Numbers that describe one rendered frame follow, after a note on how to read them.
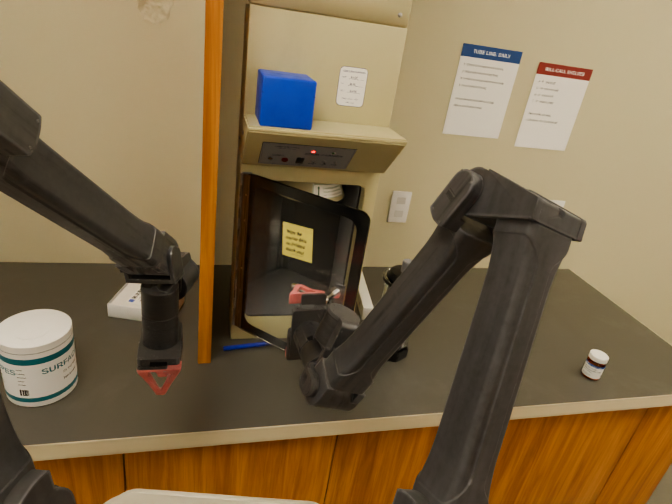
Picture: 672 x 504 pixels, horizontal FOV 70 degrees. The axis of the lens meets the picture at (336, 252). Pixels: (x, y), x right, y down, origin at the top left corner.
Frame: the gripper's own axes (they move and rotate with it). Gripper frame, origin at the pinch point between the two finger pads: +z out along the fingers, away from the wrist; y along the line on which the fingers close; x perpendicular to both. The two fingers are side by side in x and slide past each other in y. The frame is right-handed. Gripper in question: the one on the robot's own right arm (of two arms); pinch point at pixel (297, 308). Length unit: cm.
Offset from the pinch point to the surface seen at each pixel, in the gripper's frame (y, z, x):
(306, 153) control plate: 28.1, 13.9, -2.9
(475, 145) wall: 22, 61, -73
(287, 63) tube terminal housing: 44.5, 20.5, 0.7
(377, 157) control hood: 28.0, 13.0, -18.1
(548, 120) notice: 32, 60, -98
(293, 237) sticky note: 10.9, 10.8, -0.6
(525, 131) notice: 28, 60, -91
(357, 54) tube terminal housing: 47, 20, -13
